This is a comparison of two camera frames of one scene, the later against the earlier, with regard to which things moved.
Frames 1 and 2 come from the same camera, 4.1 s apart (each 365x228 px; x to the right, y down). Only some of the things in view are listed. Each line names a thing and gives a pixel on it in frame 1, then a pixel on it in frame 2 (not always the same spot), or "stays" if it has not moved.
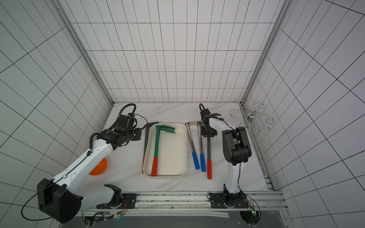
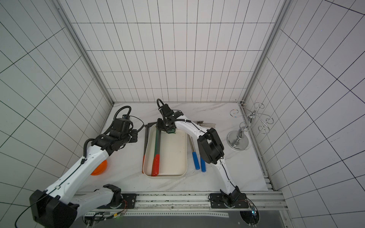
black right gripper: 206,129 -> 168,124
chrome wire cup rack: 252,116 stays
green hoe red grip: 158,128 stays
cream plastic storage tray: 172,151 stays
